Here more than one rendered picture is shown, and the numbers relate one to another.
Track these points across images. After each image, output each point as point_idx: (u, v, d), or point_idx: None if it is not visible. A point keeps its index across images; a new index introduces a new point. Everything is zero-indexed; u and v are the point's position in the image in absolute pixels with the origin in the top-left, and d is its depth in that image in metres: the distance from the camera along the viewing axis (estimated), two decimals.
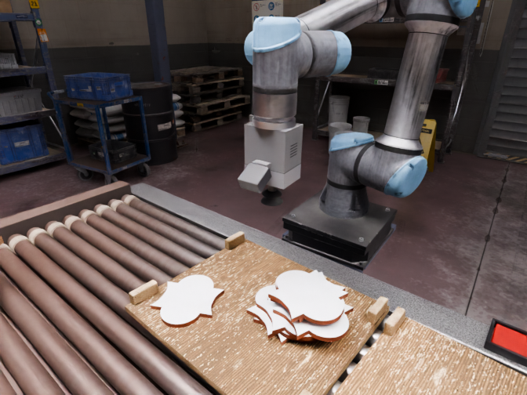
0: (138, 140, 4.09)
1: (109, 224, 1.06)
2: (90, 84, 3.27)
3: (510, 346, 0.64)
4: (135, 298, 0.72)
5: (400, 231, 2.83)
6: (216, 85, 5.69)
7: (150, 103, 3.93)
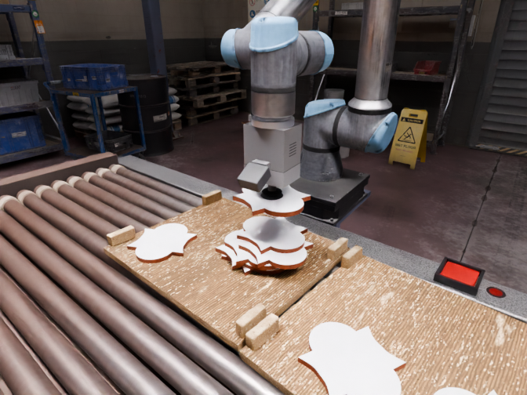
0: (134, 131, 4.14)
1: (95, 186, 1.11)
2: (85, 74, 3.32)
3: (456, 277, 0.69)
4: (113, 239, 0.77)
5: (390, 217, 2.88)
6: (212, 80, 5.74)
7: (145, 94, 3.98)
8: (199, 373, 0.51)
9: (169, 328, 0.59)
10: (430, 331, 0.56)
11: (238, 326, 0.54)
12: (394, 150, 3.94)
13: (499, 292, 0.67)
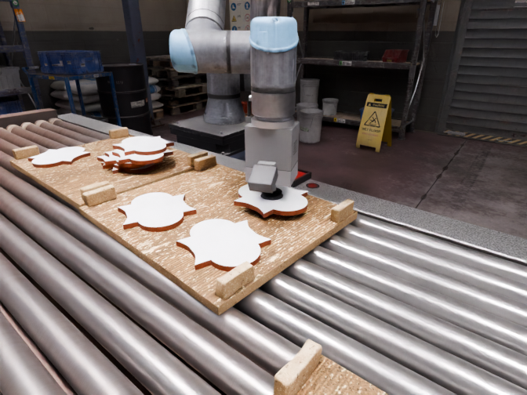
0: (112, 117, 4.31)
1: (27, 131, 1.28)
2: (61, 59, 3.49)
3: None
4: (16, 153, 0.94)
5: None
6: None
7: (122, 81, 4.15)
8: (45, 221, 0.67)
9: (38, 202, 0.76)
10: (232, 199, 0.72)
11: (81, 191, 0.70)
12: (361, 134, 4.11)
13: (315, 185, 0.84)
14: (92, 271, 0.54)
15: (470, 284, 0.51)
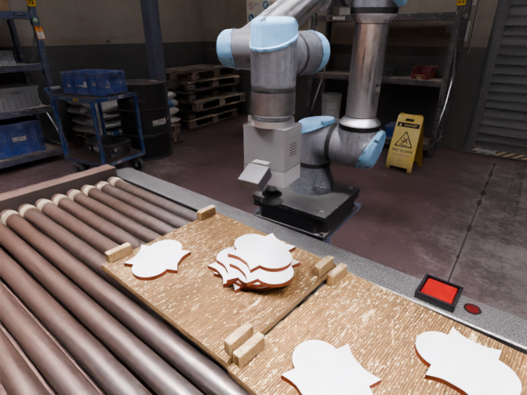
0: (133, 135, 4.18)
1: (93, 201, 1.15)
2: (85, 80, 3.36)
3: (436, 295, 0.73)
4: (110, 256, 0.81)
5: (385, 222, 2.92)
6: (212, 83, 5.78)
7: (144, 99, 4.02)
8: (190, 389, 0.55)
9: (162, 345, 0.63)
10: (406, 349, 0.59)
11: (226, 345, 0.58)
12: (391, 154, 3.98)
13: (476, 309, 0.71)
14: None
15: None
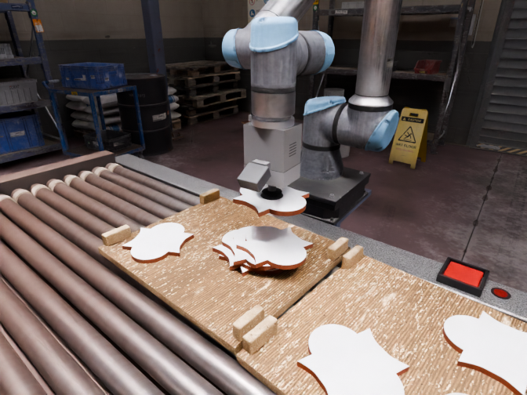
0: (133, 131, 4.12)
1: (91, 186, 1.10)
2: (85, 73, 3.30)
3: (460, 278, 0.67)
4: (107, 238, 0.75)
5: (390, 216, 2.86)
6: (212, 79, 5.73)
7: (144, 93, 3.96)
8: (194, 378, 0.49)
9: (164, 331, 0.57)
10: (434, 334, 0.54)
11: (235, 328, 0.52)
12: (394, 149, 3.92)
13: (505, 293, 0.65)
14: None
15: None
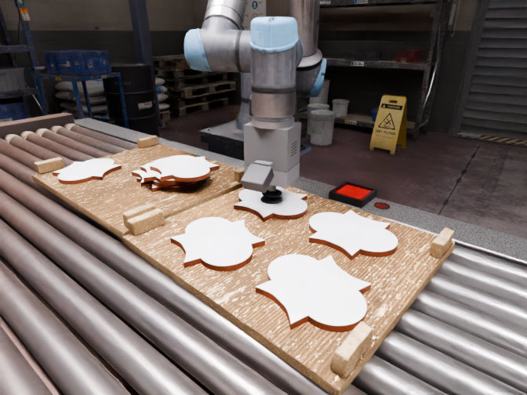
0: (119, 118, 4.20)
1: (44, 138, 1.17)
2: (68, 59, 3.38)
3: (348, 194, 0.75)
4: (39, 166, 0.83)
5: None
6: (201, 70, 5.80)
7: (129, 81, 4.04)
8: (83, 253, 0.57)
9: (70, 228, 0.65)
10: (300, 225, 0.62)
11: (124, 217, 0.60)
12: (375, 136, 4.00)
13: (385, 205, 0.73)
14: (155, 326, 0.43)
15: None
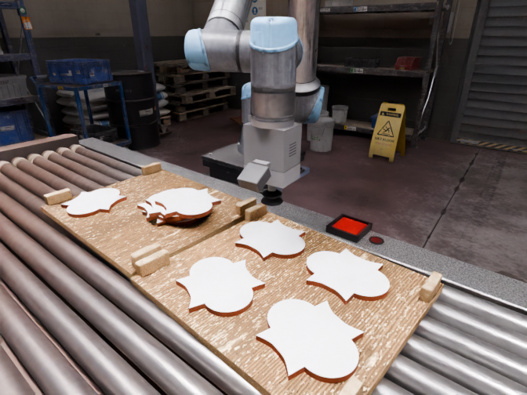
0: (121, 125, 4.24)
1: (50, 162, 1.21)
2: (70, 68, 3.42)
3: (344, 229, 0.78)
4: (49, 198, 0.86)
5: (362, 205, 2.98)
6: (201, 76, 5.84)
7: (131, 88, 4.08)
8: (93, 295, 0.60)
9: (81, 265, 0.69)
10: (299, 265, 0.65)
11: (132, 258, 0.63)
12: (374, 143, 4.04)
13: (379, 240, 0.77)
14: (163, 374, 0.47)
15: None
